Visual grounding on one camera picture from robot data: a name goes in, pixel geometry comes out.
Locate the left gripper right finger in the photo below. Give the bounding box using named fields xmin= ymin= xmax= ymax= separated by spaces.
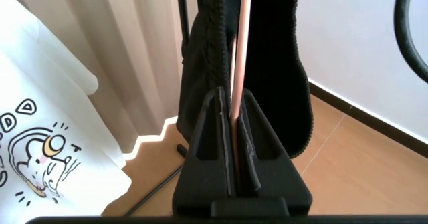
xmin=233 ymin=88 xmax=313 ymax=217

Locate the black cable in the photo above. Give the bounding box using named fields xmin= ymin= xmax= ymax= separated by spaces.
xmin=393 ymin=0 xmax=428 ymax=84

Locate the beige curtain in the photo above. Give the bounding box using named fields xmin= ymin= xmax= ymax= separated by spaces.
xmin=0 ymin=0 xmax=199 ymax=155

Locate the black clothes rack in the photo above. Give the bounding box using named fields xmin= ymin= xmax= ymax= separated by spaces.
xmin=123 ymin=0 xmax=191 ymax=217

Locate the pink clothes hanger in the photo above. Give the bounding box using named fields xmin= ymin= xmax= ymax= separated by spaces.
xmin=229 ymin=0 xmax=253 ymax=122

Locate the white printed t-shirt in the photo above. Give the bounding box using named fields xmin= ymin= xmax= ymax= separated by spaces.
xmin=0 ymin=0 xmax=132 ymax=224

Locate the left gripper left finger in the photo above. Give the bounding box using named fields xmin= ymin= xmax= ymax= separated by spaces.
xmin=173 ymin=86 xmax=239 ymax=217

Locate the black garment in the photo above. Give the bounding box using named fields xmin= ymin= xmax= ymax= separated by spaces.
xmin=176 ymin=0 xmax=314 ymax=160

